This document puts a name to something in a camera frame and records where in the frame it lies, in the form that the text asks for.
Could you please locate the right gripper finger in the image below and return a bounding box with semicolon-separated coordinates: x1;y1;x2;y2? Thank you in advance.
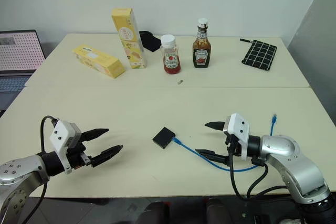
204;120;227;132
195;148;230;164

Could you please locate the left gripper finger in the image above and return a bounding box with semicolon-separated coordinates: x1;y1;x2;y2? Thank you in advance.
79;128;110;143
91;144;124;168

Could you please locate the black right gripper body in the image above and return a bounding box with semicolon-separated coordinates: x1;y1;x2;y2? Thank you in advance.
224;132;242;157

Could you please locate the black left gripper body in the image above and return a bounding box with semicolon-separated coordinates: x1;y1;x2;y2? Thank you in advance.
67;142;95;170

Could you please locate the small black square box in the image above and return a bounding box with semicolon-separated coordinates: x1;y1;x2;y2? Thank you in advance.
152;126;176;150

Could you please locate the dark rounded shape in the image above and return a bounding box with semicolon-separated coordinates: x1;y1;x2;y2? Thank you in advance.
142;201;172;224
205;197;232;224

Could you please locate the yellow carton with white label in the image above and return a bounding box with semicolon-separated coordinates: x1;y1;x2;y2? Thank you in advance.
71;44;127;79

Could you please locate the tall dark sauce bottle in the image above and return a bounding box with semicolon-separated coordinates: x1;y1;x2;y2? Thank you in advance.
192;18;213;69

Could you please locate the small white-capped ketchup bottle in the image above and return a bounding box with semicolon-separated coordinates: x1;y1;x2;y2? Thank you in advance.
160;34;182;75

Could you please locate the black white-checked cloth pouch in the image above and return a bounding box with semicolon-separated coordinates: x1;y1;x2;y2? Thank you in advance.
239;38;278;72

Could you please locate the tall yellow carton box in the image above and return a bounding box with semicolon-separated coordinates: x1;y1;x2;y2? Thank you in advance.
110;7;148;70

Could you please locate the black flat pouch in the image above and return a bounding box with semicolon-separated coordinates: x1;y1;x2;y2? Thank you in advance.
138;30;162;53

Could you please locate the grey laptop with pink screen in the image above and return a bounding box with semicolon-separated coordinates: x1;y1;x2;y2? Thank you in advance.
0;29;46;111

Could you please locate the blue cable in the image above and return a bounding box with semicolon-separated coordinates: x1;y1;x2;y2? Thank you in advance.
172;113;278;173

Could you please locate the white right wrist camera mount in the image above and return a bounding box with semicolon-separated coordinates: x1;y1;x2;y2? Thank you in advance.
224;113;251;161

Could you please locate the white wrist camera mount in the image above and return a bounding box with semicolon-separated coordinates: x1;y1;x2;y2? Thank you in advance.
224;113;251;161
49;120;82;175

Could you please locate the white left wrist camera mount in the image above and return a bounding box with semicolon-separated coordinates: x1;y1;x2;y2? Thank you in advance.
49;120;82;175

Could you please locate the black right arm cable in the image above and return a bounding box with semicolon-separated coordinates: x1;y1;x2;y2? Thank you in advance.
227;153;292;201

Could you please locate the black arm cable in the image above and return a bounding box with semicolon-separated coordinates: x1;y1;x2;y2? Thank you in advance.
5;115;59;224
227;153;292;201

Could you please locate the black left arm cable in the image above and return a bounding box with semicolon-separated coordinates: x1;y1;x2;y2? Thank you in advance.
5;115;59;224

